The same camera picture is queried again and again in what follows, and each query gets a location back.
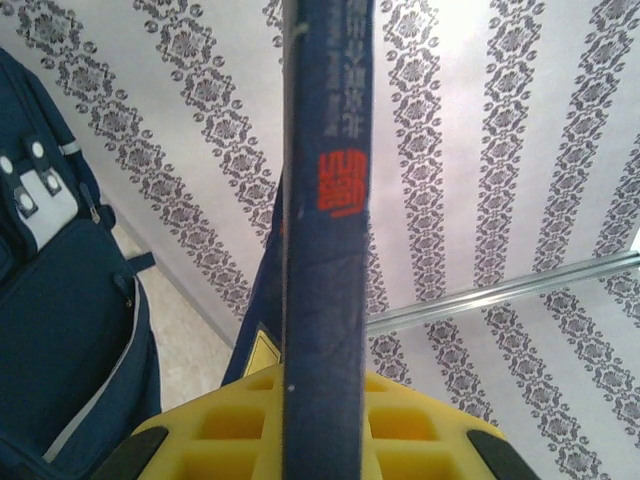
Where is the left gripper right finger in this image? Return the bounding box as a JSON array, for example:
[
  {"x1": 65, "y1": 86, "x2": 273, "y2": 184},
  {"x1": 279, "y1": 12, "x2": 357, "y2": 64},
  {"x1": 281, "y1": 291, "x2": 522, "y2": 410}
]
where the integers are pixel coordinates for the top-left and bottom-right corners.
[{"x1": 363, "y1": 372, "x2": 526, "y2": 480}]

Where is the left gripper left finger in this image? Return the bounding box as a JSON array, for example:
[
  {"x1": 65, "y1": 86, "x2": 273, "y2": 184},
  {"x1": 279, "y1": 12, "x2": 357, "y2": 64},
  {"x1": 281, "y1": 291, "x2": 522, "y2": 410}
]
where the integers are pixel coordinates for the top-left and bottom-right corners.
[{"x1": 117, "y1": 364, "x2": 286, "y2": 480}]

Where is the aluminium frame post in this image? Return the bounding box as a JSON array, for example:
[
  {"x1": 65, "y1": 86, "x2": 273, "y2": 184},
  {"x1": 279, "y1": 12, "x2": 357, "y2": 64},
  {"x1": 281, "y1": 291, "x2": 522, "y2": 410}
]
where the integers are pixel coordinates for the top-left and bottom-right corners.
[{"x1": 367, "y1": 251, "x2": 640, "y2": 329}]

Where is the dark blue book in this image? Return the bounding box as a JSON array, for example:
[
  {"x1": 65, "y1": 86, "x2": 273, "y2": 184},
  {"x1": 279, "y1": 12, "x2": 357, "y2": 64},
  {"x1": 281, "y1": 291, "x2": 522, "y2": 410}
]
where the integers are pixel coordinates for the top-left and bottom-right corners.
[{"x1": 222, "y1": 0, "x2": 375, "y2": 480}]

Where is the navy blue backpack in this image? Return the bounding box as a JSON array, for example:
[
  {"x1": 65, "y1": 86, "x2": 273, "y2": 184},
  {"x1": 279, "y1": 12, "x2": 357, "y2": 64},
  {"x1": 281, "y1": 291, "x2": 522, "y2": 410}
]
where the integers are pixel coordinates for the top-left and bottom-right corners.
[{"x1": 0, "y1": 47, "x2": 164, "y2": 464}]

